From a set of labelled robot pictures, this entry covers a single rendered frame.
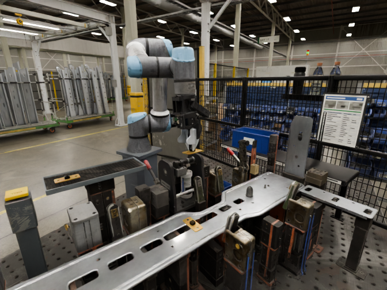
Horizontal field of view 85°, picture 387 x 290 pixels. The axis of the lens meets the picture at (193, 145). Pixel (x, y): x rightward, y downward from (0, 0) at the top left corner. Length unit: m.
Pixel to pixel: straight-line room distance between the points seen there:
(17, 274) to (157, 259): 0.76
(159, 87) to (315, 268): 1.18
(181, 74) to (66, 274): 0.68
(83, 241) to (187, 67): 0.65
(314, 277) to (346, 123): 0.83
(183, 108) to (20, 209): 0.64
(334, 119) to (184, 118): 1.02
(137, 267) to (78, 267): 0.17
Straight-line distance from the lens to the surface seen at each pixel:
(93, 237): 0.82
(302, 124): 1.28
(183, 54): 0.74
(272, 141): 1.41
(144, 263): 0.73
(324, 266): 1.28
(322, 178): 1.28
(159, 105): 1.28
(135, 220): 0.85
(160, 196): 0.91
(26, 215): 0.94
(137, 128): 1.30
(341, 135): 1.52
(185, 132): 0.82
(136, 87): 8.76
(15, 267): 1.39
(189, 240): 0.79
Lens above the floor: 1.52
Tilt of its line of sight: 17 degrees down
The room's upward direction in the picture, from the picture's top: straight up
